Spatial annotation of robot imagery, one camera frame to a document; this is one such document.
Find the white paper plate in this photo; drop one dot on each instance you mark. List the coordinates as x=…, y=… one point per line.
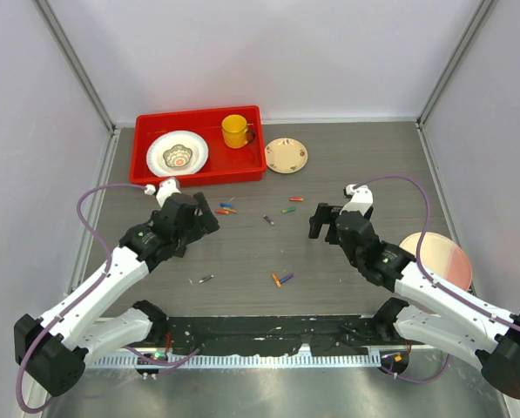
x=177, y=153

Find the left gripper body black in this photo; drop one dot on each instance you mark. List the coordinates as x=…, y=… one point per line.
x=190, y=233

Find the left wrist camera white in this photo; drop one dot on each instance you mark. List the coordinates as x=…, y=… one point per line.
x=166, y=189

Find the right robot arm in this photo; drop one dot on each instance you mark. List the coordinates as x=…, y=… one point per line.
x=425, y=307

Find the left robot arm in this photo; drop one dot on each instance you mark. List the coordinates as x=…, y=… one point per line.
x=55, y=348

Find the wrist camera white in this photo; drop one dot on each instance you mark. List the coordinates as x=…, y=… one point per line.
x=166, y=189
x=360, y=199

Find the beige floral saucer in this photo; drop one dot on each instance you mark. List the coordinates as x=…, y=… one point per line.
x=286, y=155

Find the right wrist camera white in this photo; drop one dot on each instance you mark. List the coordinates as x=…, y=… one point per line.
x=360, y=199

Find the yellow mug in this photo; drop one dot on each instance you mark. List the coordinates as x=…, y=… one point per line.
x=236, y=132

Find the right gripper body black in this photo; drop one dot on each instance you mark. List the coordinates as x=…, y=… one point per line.
x=355, y=258

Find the pink rimmed plate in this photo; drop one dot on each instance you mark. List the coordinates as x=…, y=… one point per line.
x=444, y=258

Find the red plastic tray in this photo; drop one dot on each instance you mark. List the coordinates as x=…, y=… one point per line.
x=224, y=165

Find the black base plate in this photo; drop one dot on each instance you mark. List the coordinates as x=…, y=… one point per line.
x=270, y=336

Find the white slotted cable duct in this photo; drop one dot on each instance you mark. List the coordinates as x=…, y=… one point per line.
x=303, y=359

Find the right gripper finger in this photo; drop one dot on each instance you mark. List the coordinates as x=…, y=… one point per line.
x=318, y=220
x=331, y=236

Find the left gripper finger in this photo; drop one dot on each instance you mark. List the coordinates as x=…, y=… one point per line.
x=208, y=223
x=204, y=208

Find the black battery centre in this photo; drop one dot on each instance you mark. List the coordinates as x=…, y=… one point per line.
x=268, y=220

